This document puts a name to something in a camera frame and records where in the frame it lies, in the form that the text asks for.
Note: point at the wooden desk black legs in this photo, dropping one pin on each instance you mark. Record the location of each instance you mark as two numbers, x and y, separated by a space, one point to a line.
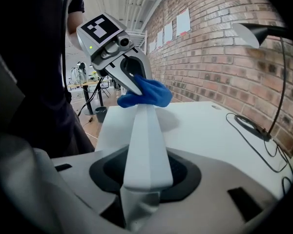
86 96

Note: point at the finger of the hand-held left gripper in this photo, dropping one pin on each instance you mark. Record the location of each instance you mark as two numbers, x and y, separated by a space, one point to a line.
122 78
144 64

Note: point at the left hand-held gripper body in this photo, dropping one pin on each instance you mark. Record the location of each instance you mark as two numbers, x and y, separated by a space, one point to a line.
97 30

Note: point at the white paper sheet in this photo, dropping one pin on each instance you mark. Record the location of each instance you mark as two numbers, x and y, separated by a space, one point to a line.
152 46
183 22
168 33
160 39

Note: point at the person's dark clothing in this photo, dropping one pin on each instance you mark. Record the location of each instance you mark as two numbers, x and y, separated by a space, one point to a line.
34 69

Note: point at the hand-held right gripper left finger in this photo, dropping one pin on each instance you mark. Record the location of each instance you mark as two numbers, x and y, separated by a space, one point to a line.
88 174

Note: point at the white metal shelf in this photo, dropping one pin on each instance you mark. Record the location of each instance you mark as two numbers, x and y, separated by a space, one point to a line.
139 39

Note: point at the person's left forearm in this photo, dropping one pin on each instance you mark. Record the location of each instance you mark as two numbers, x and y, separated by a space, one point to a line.
74 28

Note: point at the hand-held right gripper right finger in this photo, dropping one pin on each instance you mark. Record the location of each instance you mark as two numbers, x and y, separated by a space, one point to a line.
210 203

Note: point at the black round bin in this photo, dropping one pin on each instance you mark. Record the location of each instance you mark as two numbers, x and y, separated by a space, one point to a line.
101 113

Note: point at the blue cloth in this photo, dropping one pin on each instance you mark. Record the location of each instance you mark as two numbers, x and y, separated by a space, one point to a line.
153 91

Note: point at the black desk lamp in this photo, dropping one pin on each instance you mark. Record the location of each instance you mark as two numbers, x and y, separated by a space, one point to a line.
261 30

